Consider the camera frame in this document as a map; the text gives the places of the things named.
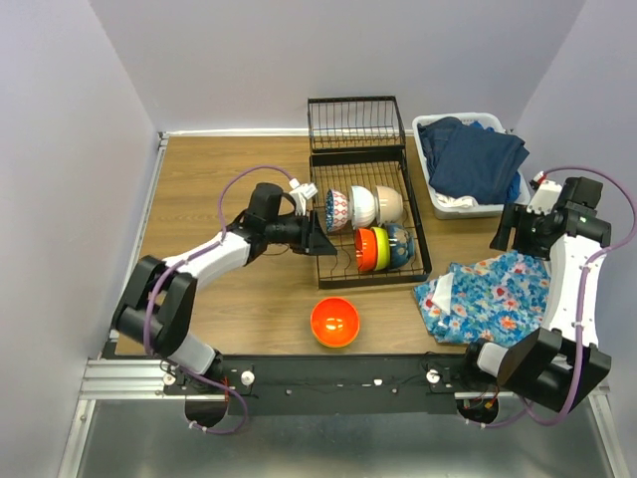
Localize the dark blue jeans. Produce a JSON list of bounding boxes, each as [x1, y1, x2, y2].
[[417, 117, 529, 205]]

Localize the blue patterned bowl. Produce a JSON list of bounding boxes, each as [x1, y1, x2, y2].
[[325, 188, 350, 233]]

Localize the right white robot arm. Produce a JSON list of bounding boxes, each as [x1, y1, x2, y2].
[[457, 177, 611, 415]]

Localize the white cloth in basket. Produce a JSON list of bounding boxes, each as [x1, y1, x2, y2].
[[435, 193, 479, 208]]

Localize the orange bowl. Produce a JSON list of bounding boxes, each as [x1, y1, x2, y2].
[[310, 297, 360, 349], [354, 228, 377, 273]]

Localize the white bowl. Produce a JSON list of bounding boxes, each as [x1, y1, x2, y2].
[[349, 185, 376, 229], [373, 185, 403, 225]]

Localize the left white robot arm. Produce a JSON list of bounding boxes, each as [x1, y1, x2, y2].
[[111, 182, 337, 393]]

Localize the dark floral bowl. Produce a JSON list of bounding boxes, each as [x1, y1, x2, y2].
[[385, 223, 415, 270]]

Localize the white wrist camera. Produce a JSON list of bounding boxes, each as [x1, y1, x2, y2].
[[289, 178, 318, 215], [527, 171, 562, 215]]

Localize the white plastic laundry basket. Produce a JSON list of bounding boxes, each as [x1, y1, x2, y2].
[[412, 113, 531, 219]]

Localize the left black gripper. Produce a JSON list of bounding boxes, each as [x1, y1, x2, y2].
[[266, 210, 338, 256]]

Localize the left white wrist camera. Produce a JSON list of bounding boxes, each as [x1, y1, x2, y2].
[[289, 178, 318, 215]]

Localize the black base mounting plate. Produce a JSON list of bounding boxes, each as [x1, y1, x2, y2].
[[163, 353, 529, 417]]

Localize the blue floral cloth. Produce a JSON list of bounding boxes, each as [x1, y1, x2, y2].
[[414, 251, 550, 347]]

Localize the lime green bowl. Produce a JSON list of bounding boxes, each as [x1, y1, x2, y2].
[[371, 227, 390, 271]]

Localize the black wire dish rack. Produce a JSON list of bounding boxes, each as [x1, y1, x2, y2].
[[308, 96, 432, 289]]

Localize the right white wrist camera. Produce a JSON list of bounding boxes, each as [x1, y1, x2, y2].
[[527, 171, 562, 215]]

